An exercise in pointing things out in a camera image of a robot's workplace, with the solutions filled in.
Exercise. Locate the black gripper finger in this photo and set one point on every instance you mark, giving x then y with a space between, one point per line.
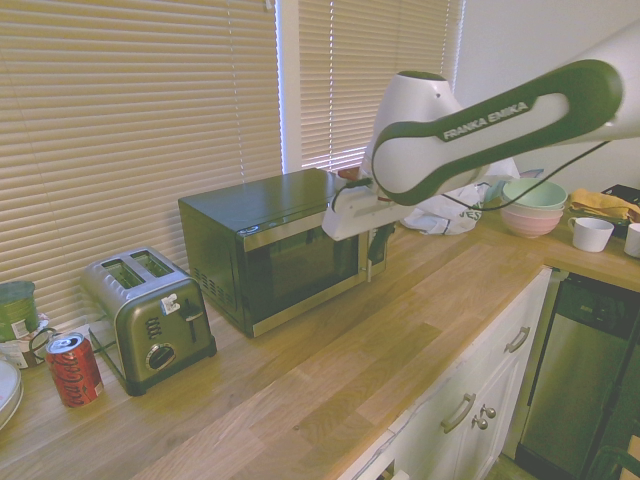
382 240

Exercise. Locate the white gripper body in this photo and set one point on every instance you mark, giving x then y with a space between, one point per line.
360 215

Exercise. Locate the glass microwave door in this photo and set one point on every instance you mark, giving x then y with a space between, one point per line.
290 270

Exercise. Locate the white Franka Emika robot arm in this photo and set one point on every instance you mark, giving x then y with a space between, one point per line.
425 160

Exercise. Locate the black steel microwave body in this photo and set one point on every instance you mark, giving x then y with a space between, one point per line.
215 240

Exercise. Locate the white plastic shopping bag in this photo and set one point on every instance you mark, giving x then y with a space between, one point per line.
450 220

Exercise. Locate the narrow beige window blind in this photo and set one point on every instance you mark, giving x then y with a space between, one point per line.
340 85

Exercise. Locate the pink bowl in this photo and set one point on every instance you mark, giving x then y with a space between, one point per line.
532 222

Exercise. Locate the white kitchen cabinet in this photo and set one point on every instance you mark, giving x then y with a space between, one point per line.
500 370

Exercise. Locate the silver round cabinet knob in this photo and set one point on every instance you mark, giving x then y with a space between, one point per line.
480 423
490 411

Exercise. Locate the white mug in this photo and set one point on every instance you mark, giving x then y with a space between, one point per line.
592 235
633 241

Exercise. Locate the yellow cloth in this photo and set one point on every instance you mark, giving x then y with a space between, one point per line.
597 201

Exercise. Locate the stainless steel dishwasher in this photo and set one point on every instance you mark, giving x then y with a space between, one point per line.
575 365

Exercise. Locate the silver two-slot toaster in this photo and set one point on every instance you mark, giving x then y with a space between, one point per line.
150 320

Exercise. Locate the black box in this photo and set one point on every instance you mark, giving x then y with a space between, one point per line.
625 192

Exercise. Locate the wide beige window blind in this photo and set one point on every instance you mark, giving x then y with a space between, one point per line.
125 125

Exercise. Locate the red Coca-Cola can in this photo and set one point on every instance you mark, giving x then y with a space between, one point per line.
75 372

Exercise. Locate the green cylindrical container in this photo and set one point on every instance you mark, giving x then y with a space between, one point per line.
17 310

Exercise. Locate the white plate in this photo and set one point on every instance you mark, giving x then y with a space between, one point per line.
9 395

